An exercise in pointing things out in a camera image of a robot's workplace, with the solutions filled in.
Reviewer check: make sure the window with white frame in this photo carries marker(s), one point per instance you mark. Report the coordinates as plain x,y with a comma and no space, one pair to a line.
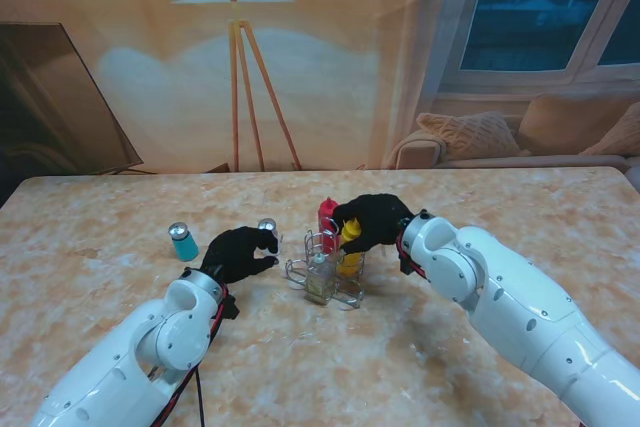
525,12

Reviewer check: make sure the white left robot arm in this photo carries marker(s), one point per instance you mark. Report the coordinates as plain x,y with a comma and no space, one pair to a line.
115,372

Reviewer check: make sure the clear square glass bottle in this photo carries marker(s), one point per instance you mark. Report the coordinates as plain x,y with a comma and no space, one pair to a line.
319,284

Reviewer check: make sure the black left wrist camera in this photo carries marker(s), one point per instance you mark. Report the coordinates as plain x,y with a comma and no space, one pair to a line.
230,308

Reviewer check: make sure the beige sofa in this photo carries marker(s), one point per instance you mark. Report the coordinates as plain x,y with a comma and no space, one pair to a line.
550,157

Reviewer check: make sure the red squeeze bottle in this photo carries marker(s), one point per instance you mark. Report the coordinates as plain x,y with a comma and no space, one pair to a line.
327,209

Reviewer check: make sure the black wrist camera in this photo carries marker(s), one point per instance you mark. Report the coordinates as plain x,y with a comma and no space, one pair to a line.
411,264
230,308

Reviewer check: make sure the white shaker with metal cap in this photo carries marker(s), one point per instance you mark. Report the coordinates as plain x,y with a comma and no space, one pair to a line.
266,225

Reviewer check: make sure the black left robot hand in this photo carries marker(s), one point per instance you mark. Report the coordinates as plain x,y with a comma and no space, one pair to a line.
235,254

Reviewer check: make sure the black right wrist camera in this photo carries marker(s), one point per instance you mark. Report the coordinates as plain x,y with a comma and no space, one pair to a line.
411,264

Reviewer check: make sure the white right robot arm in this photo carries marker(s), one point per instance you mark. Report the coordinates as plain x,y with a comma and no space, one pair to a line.
510,292

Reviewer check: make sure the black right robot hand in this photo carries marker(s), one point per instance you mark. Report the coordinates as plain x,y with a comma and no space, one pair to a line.
380,222

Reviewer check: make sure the dark flat television screen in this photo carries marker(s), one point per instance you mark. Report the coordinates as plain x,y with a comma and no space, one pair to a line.
45,112

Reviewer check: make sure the yellow squeeze bottle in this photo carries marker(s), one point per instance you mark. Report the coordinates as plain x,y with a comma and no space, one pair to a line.
351,262

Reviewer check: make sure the knitted beige cushion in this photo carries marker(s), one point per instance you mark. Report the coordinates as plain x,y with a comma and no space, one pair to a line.
470,134

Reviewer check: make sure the teal shaker with metal cap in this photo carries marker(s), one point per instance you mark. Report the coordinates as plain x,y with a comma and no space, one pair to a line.
185,247

